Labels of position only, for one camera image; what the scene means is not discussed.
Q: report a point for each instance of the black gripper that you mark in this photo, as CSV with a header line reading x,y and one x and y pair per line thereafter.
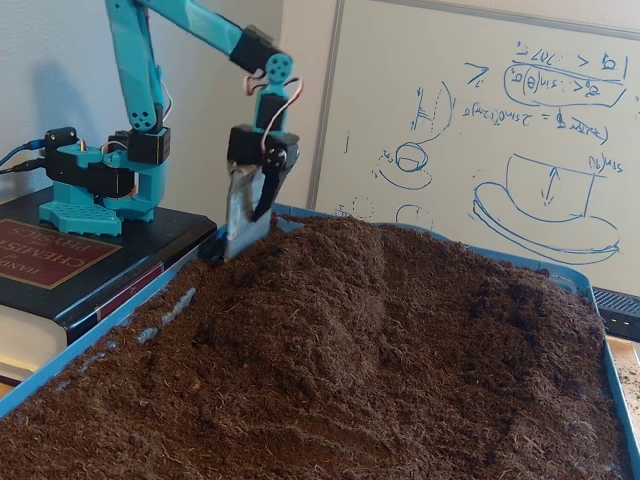
x,y
246,147

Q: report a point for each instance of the brown soil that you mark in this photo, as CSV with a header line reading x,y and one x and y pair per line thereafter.
x,y
350,360

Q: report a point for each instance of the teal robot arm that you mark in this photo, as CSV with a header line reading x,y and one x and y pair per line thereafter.
x,y
135,75

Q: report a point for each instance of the black chemistry physics handbook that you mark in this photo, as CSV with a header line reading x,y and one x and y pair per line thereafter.
x,y
30,255

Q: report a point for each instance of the whiteboard with blue sketches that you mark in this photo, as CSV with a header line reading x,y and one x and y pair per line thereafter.
x,y
500,150

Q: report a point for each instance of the blue plastic tray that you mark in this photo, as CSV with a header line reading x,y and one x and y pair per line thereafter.
x,y
550,267

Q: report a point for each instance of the black perforated box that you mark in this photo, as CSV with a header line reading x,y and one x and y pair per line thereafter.
x,y
620,315

